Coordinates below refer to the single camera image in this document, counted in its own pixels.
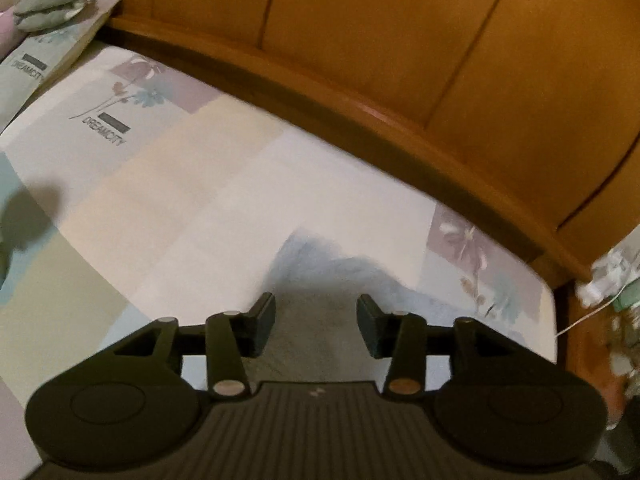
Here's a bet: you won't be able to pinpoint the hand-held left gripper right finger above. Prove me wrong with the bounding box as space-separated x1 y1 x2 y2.
356 294 516 402

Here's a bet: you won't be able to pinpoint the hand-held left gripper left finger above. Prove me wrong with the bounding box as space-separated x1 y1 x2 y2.
114 292 277 401

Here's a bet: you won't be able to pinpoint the grey sweatpants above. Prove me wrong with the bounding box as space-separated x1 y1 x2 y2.
240 227 451 386

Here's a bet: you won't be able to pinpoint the patchwork flower bed sheet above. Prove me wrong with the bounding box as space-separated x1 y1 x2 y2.
0 40 558 480

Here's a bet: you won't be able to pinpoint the wooden headboard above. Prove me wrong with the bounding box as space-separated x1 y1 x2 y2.
30 0 640 431

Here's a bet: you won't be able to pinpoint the patchwork pillow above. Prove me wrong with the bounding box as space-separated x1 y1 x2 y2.
0 0 126 133

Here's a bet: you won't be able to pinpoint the small pink cloth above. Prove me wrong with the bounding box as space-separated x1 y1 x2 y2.
0 7 26 63

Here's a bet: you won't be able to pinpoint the white cable plug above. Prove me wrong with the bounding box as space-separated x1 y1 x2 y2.
555 247 640 338

